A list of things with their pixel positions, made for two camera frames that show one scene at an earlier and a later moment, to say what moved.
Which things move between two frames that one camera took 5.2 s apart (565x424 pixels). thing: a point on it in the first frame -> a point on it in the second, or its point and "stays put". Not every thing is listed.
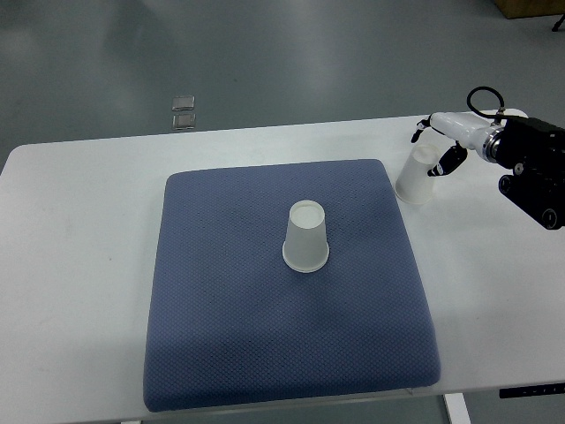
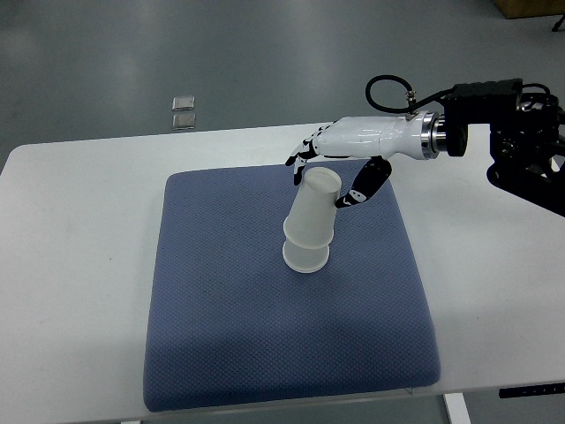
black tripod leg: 558,24 stays put
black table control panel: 531,390 stays put
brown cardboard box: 518,9 stays put
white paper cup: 414,185 -> 310,221
